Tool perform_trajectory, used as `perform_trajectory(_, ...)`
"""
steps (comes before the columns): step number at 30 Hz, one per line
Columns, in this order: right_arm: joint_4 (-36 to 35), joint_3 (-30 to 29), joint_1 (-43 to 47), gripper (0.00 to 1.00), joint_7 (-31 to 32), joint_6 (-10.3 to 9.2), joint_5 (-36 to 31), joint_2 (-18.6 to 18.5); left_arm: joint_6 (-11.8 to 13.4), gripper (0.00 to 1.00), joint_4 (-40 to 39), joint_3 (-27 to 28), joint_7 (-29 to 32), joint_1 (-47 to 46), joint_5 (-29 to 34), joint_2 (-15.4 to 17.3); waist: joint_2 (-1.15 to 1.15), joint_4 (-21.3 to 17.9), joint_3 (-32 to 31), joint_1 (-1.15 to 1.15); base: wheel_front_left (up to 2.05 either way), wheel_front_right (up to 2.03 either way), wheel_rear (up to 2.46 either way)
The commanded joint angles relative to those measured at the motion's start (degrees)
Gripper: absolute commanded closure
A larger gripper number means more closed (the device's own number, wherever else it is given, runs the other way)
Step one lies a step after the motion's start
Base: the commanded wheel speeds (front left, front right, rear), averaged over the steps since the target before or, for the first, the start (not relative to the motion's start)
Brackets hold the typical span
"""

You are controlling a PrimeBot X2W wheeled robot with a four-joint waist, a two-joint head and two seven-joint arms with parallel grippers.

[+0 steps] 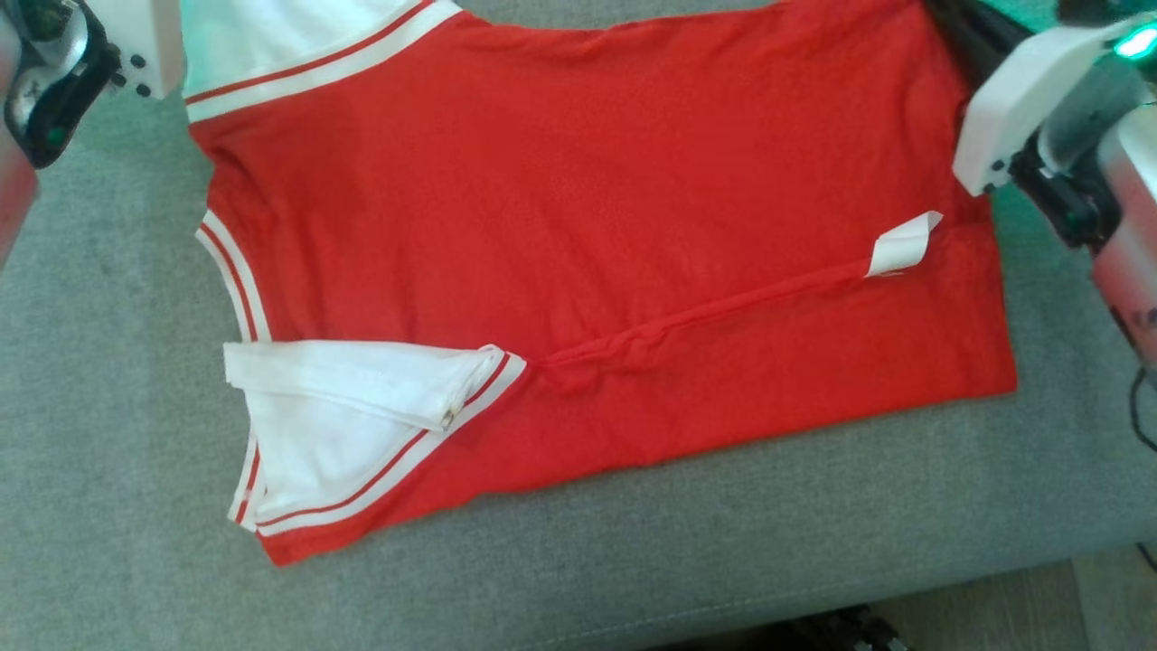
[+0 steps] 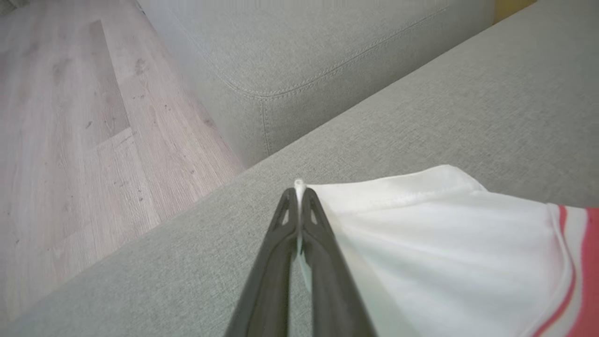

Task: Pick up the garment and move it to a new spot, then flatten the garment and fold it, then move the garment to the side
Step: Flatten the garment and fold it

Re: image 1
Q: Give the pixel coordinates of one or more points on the red jersey with white sleeves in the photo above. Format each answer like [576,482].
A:
[587,181]

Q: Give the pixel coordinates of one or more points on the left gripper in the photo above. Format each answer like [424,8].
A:
[145,36]

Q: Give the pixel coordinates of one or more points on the grey fabric sofa seat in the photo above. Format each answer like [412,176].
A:
[136,561]

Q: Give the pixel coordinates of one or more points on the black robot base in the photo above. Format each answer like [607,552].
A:
[841,633]

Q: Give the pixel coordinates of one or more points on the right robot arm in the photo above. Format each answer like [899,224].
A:
[1130,208]

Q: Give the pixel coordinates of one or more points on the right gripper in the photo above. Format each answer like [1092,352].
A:
[1003,108]

